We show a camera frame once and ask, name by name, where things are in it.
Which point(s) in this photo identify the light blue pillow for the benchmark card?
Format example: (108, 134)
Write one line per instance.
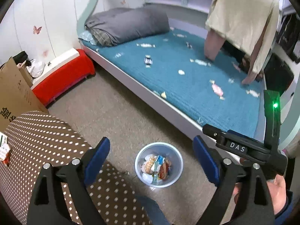
(86, 37)

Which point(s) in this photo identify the black hanging bags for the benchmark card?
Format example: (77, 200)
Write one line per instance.
(289, 37)

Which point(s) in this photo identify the red snack packet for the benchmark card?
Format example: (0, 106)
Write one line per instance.
(165, 168)

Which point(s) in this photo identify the mint green footboard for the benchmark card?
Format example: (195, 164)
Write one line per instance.
(290, 126)

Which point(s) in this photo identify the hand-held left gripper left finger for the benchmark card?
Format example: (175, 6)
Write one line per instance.
(97, 159)

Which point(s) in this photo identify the person's leg in jeans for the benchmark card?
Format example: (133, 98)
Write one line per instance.
(152, 211)

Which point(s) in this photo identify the green white packet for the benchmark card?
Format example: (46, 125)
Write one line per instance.
(3, 141)

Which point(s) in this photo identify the orange snack packet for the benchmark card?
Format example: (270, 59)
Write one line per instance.
(148, 164)

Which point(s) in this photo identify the black bag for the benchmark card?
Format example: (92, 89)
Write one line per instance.
(279, 72)

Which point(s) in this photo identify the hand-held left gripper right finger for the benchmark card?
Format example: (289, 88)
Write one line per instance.
(206, 161)

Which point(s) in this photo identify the white wardrobe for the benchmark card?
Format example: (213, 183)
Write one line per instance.
(46, 16)

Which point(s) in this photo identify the pink butterfly sticker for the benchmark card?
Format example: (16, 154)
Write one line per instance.
(37, 29)

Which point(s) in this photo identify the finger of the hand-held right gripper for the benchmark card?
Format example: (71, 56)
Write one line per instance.
(243, 143)

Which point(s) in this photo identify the black cloth item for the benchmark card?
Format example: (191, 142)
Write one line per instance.
(21, 57)

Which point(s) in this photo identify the red bench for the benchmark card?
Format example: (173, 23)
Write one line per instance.
(63, 77)

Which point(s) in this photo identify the white crumpled cloth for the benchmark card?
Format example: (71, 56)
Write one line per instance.
(36, 68)

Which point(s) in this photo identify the brown cardboard box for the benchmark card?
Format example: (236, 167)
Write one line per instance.
(16, 91)

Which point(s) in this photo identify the person's right forearm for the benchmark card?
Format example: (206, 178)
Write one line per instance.
(287, 213)

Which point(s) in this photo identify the bed with teal cover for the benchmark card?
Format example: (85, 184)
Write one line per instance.
(140, 84)

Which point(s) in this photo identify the translucent plastic waste bin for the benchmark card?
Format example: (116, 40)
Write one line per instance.
(178, 166)

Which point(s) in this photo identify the folded grey duvet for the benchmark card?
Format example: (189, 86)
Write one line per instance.
(131, 23)

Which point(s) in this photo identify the white wrapper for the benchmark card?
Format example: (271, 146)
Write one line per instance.
(147, 177)

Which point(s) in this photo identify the mint green headboard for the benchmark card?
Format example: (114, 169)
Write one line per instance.
(88, 4)

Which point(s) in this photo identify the blue white snack packet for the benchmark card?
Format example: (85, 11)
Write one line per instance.
(159, 163)

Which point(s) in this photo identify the brown polka-dot table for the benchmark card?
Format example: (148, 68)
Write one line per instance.
(46, 140)

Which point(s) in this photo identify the red white packet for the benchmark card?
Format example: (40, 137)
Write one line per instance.
(5, 155)

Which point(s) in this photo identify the person's right hand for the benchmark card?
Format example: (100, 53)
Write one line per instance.
(277, 194)

